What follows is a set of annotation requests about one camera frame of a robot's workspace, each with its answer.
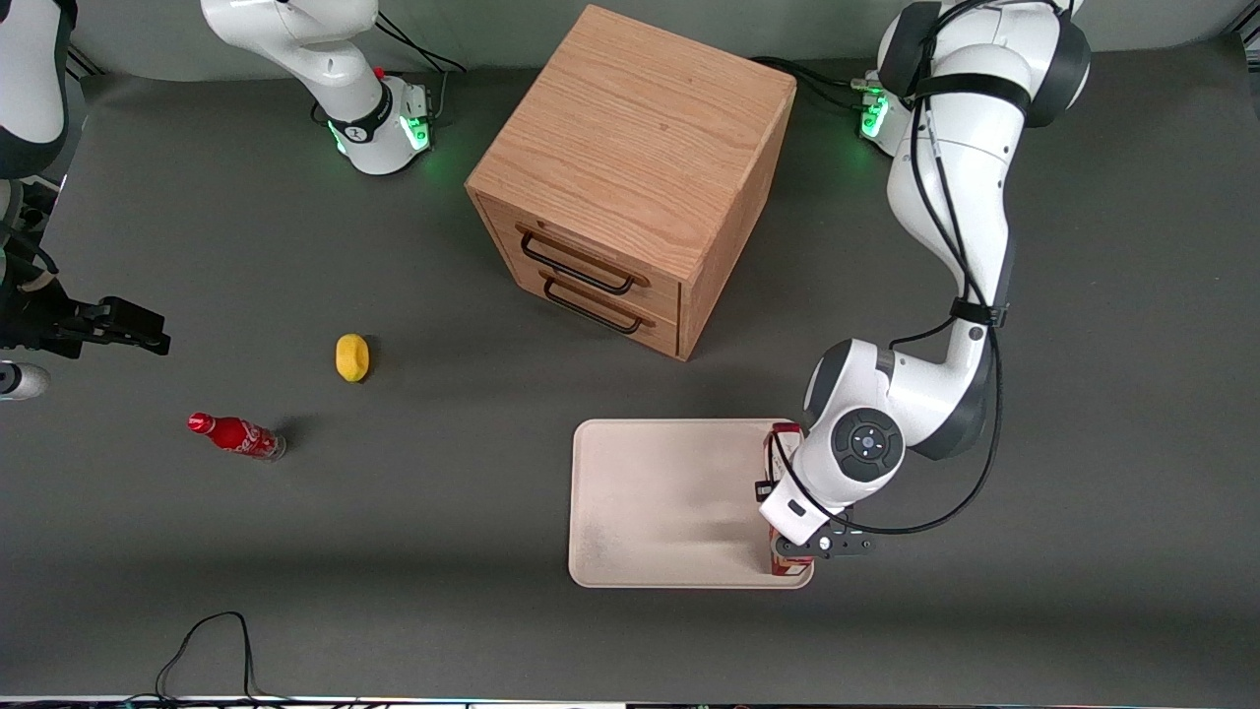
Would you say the red cookie box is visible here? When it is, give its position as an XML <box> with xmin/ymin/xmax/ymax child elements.
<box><xmin>767</xmin><ymin>421</ymin><xmax>815</xmax><ymax>578</ymax></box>

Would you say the wooden drawer front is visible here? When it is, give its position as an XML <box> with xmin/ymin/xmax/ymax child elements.
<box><xmin>490</xmin><ymin>244</ymin><xmax>681</xmax><ymax>358</ymax></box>
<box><xmin>478</xmin><ymin>195</ymin><xmax>683</xmax><ymax>323</ymax></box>

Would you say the black looped cable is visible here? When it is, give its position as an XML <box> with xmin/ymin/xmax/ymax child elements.
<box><xmin>123</xmin><ymin>612</ymin><xmax>296</xmax><ymax>706</ymax></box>

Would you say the black metal drawer handle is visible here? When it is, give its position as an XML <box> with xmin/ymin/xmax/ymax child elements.
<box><xmin>539</xmin><ymin>268</ymin><xmax>657</xmax><ymax>336</ymax></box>
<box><xmin>518</xmin><ymin>225</ymin><xmax>652</xmax><ymax>296</ymax></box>

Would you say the black arm base cable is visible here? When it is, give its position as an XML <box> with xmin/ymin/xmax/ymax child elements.
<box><xmin>752</xmin><ymin>54</ymin><xmax>887</xmax><ymax>115</ymax></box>
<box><xmin>374</xmin><ymin>10</ymin><xmax>468</xmax><ymax>121</ymax></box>

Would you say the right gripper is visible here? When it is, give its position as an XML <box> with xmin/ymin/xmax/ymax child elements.
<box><xmin>0</xmin><ymin>278</ymin><xmax>171</xmax><ymax>358</ymax></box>

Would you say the red cola bottle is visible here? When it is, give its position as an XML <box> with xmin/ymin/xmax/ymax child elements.
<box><xmin>187</xmin><ymin>412</ymin><xmax>287</xmax><ymax>462</ymax></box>

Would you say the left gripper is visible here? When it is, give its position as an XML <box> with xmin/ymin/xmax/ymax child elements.
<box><xmin>759</xmin><ymin>477</ymin><xmax>878</xmax><ymax>560</ymax></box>

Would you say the cream plastic tray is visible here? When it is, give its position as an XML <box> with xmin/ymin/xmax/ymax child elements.
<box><xmin>568</xmin><ymin>419</ymin><xmax>816</xmax><ymax>590</ymax></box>

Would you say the black left arm base cable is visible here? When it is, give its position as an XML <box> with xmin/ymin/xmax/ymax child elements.
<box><xmin>752</xmin><ymin>54</ymin><xmax>887</xmax><ymax>115</ymax></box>

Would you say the black right arm base cable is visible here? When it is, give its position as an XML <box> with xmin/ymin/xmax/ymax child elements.
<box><xmin>374</xmin><ymin>10</ymin><xmax>468</xmax><ymax>121</ymax></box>

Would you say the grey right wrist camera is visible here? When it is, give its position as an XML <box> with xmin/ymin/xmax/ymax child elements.
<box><xmin>0</xmin><ymin>361</ymin><xmax>51</xmax><ymax>401</ymax></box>

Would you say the wooden drawer cabinet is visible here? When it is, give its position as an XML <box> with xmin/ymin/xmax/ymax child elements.
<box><xmin>465</xmin><ymin>4</ymin><xmax>798</xmax><ymax>362</ymax></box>

